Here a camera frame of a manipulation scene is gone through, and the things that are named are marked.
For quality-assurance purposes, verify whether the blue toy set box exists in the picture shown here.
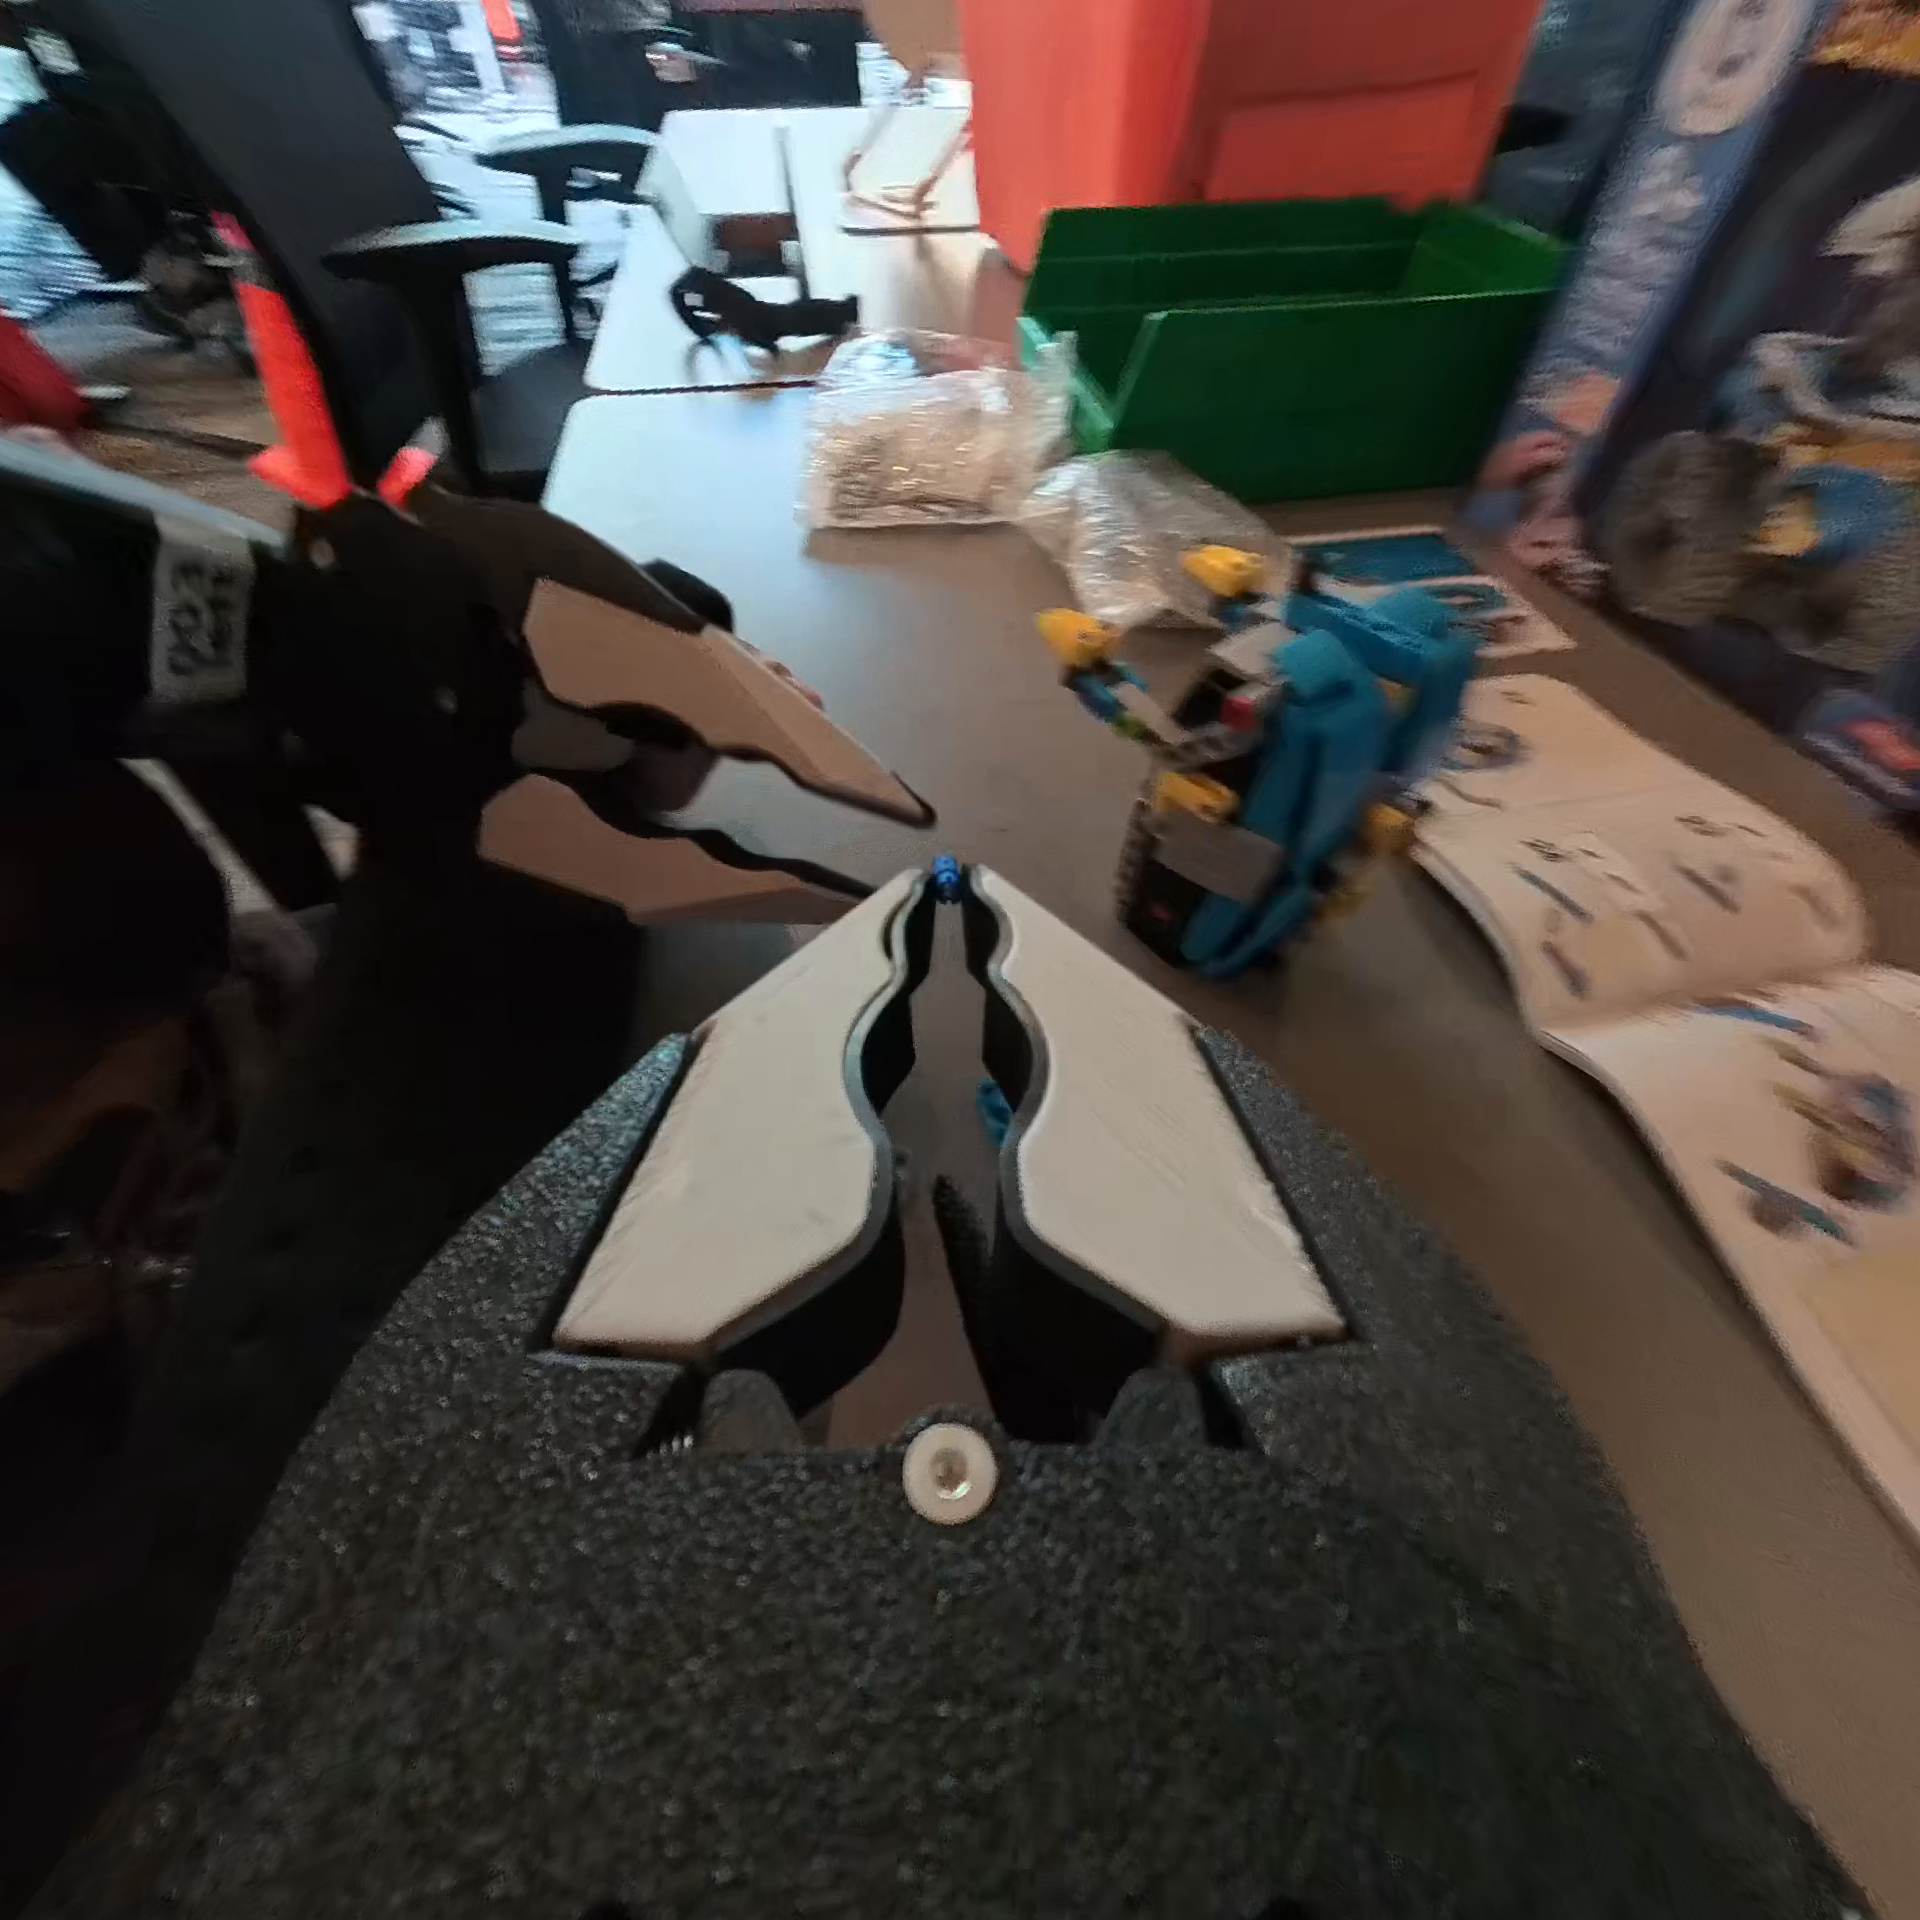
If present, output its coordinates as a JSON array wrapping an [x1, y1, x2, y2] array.
[[1469, 0, 1920, 819]]

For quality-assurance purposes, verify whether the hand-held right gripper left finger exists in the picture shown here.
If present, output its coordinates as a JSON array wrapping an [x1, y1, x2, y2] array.
[[550, 866, 932, 1405]]

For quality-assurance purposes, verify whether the black strap clip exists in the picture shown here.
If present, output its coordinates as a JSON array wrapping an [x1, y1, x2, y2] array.
[[669, 267, 862, 358]]

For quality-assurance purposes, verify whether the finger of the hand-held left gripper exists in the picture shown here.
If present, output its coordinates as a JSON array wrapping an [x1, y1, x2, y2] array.
[[517, 575, 937, 832], [480, 773, 889, 923]]

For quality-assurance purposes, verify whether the black office chair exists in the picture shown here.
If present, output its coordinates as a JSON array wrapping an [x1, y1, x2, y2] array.
[[323, 128, 669, 497]]

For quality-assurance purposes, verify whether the orange storage bin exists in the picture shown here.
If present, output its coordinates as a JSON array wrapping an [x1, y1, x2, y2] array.
[[958, 0, 1547, 295]]

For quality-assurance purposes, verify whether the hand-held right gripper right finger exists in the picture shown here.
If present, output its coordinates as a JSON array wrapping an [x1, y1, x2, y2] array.
[[960, 865, 1347, 1416]]

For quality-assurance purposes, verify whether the green storage bin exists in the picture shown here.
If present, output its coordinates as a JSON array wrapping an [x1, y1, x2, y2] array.
[[1019, 195, 1573, 509]]

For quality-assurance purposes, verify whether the sticker sheet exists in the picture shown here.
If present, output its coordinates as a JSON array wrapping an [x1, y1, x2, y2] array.
[[1290, 527, 1577, 656]]

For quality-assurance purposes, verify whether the toy brick robot model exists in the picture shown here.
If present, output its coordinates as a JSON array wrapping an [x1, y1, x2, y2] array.
[[1043, 545, 1484, 981]]

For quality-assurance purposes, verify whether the instruction booklet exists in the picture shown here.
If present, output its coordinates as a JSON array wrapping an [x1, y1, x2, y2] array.
[[1408, 673, 1920, 1547]]

